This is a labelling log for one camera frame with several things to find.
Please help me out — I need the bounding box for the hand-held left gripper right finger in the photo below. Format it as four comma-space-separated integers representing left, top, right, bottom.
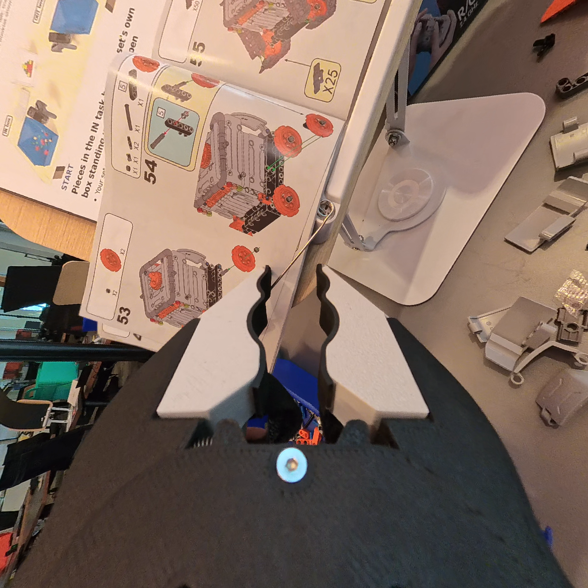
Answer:
316, 264, 430, 426

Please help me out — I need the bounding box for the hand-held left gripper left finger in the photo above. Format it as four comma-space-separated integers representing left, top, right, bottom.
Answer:
156, 265, 273, 421

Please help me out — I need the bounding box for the blue object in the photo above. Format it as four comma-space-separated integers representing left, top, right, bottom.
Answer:
248, 357, 324, 445

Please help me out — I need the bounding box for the light grey angled panel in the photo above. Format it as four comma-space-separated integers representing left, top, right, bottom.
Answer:
535, 367, 588, 428
469, 309, 506, 343
484, 296, 588, 386

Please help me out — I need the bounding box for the black pole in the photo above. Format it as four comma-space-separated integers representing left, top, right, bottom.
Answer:
0, 342, 152, 364

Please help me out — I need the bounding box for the teal plastic crate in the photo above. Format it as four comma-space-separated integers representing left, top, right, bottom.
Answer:
36, 362, 80, 400

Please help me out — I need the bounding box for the clear plastic wrapper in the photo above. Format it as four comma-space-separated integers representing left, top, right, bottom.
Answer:
553, 271, 588, 315

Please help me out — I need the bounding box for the instruction booklet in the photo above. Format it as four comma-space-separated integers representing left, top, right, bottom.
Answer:
80, 0, 391, 351

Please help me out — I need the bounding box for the light grey curved block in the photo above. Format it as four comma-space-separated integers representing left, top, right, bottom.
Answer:
504, 176, 588, 252

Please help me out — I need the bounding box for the white lamp base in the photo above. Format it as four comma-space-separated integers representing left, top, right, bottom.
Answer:
322, 43, 546, 306

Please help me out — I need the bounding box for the light grey curved panel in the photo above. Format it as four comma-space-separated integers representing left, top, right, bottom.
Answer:
549, 117, 588, 172

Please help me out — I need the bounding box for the white printed instruction sheet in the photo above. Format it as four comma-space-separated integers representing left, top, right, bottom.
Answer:
0, 0, 152, 221

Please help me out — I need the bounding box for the blue printed toy box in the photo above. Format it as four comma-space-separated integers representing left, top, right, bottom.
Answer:
406, 0, 490, 97

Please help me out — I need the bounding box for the dark grey angled beam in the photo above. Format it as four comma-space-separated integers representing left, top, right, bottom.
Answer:
556, 73, 588, 99

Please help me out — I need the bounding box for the metal wire with white tip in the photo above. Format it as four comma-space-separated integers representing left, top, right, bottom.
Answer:
271, 198, 338, 288

